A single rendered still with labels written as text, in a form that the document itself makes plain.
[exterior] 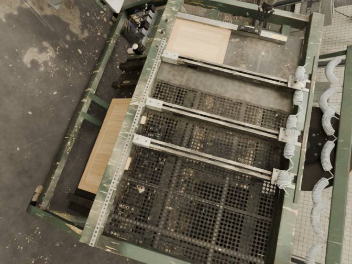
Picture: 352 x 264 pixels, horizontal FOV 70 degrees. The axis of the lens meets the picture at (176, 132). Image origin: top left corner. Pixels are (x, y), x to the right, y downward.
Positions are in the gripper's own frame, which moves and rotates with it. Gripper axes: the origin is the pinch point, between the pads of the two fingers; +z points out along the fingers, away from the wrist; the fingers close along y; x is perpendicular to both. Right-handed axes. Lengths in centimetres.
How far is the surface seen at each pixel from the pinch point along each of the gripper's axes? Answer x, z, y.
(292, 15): 22.8, 11.0, 26.7
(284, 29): 15.6, 19.5, 24.5
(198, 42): -22, 14, -45
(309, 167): -92, 49, 74
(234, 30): -3.3, 12.6, -18.0
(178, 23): -8, 14, -66
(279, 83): -45, 9, 26
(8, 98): -113, 14, -175
